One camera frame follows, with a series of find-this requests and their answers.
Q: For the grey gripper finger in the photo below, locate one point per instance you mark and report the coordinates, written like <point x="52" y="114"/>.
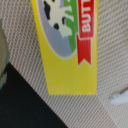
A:
<point x="4" y="56"/>

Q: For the yellow toy butter box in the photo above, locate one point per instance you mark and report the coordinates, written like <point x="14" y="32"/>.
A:
<point x="67" y="32"/>

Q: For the woven beige placemat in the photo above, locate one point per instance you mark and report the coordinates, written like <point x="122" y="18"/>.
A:
<point x="112" y="75"/>

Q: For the toy knife wooden handle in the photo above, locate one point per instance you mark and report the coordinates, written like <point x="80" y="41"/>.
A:
<point x="120" y="97"/>

